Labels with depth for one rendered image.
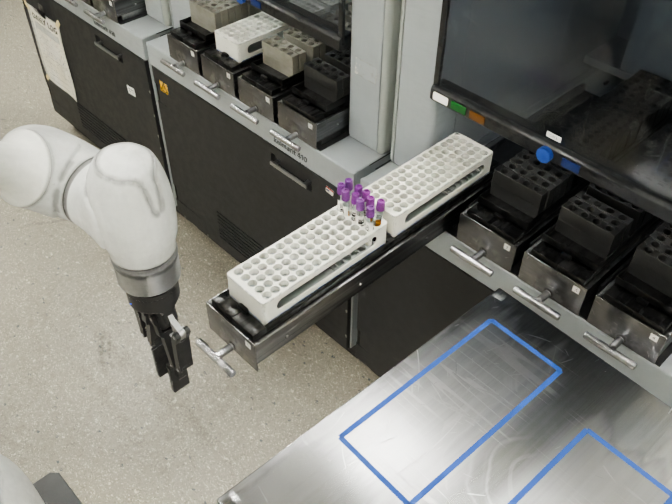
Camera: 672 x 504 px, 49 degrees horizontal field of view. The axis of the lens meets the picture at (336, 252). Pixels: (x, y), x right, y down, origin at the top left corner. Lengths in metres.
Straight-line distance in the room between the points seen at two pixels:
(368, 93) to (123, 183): 0.85
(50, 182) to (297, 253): 0.46
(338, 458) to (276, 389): 1.10
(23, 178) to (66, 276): 1.60
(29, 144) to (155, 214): 0.19
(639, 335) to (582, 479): 0.35
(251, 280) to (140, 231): 0.34
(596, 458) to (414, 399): 0.27
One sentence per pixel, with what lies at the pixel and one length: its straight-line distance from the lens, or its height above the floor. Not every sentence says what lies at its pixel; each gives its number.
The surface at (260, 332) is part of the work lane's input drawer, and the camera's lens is 1.23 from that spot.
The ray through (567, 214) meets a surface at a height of 0.87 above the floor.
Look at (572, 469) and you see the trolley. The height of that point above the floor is 0.82.
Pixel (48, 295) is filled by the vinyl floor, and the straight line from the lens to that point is 2.55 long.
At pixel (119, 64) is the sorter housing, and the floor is 0.58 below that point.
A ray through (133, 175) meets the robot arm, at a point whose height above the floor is 1.20.
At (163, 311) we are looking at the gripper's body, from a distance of 1.07.
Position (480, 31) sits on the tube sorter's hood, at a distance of 1.38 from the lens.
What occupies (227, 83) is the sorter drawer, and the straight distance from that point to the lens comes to 1.93.
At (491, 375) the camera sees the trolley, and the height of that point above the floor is 0.82.
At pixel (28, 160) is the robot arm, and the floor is 1.19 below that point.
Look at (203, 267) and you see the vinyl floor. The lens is 2.51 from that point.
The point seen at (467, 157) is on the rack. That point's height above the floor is 0.86.
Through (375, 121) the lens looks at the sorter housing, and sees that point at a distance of 1.68.
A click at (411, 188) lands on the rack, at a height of 0.87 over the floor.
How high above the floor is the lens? 1.75
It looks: 44 degrees down
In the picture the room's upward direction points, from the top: 1 degrees clockwise
